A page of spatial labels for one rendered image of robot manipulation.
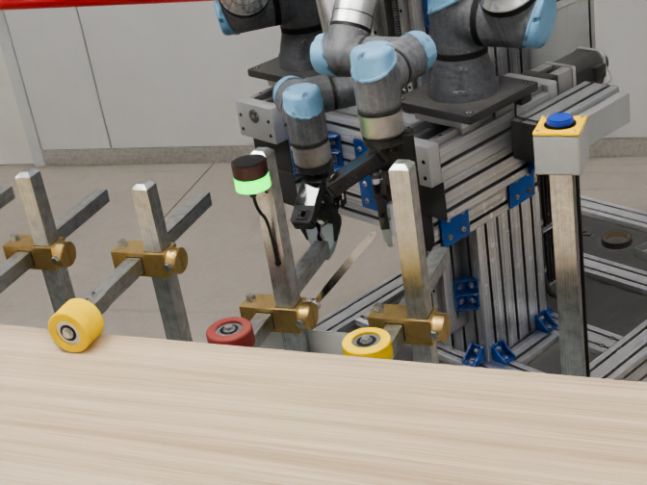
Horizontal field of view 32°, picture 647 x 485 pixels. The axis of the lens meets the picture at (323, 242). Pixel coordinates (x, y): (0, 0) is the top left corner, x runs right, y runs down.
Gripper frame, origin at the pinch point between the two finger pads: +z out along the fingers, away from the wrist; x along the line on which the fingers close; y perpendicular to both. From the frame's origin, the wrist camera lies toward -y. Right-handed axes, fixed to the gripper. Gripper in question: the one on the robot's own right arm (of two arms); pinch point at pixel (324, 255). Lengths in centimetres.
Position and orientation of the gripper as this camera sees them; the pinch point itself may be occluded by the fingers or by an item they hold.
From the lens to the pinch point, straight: 230.9
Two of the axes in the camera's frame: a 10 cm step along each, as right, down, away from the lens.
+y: 3.6, -4.8, 8.0
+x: -9.2, -0.4, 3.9
